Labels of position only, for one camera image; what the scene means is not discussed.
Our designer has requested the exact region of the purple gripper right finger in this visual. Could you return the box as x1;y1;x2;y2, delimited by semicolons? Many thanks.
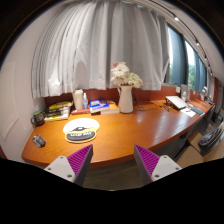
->
134;144;181;185

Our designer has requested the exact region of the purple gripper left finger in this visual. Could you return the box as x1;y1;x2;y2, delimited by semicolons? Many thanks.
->
45;144;93;186

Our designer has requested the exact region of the round yellow white mouse pad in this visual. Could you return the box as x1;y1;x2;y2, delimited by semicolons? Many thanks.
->
63;118;100;144

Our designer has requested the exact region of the grey computer mouse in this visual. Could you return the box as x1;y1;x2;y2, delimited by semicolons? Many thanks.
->
32;135;46;148

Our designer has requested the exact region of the stack of yellow black books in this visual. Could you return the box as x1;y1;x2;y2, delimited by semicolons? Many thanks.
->
44;101;73;121

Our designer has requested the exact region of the dark green mug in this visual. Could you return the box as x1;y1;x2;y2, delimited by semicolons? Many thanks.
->
31;110;45;126

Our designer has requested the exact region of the grey office chair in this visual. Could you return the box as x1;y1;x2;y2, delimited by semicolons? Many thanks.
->
198;122;224;149

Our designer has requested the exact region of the clear sanitizer bottle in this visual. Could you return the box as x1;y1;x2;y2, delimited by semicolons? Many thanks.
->
83;93;88;110

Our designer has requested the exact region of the white ceramic vase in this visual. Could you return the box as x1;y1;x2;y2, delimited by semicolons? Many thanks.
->
118;86;133;113

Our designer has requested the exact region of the silver laptop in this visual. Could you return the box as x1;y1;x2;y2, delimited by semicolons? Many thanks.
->
165;96;187;110

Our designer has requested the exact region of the black keyboard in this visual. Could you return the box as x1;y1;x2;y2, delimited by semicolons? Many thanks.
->
191;107;204;116

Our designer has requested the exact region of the white tissue roll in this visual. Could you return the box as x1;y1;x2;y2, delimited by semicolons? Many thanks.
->
73;89;83;110

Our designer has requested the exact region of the white flower bouquet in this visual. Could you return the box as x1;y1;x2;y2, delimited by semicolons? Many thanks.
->
111;62;143;88

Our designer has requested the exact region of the dark blue curtain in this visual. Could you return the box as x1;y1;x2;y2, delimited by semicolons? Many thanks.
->
168;28;185;86

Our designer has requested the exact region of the white curtain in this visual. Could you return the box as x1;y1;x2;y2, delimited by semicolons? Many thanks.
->
32;0;169;98

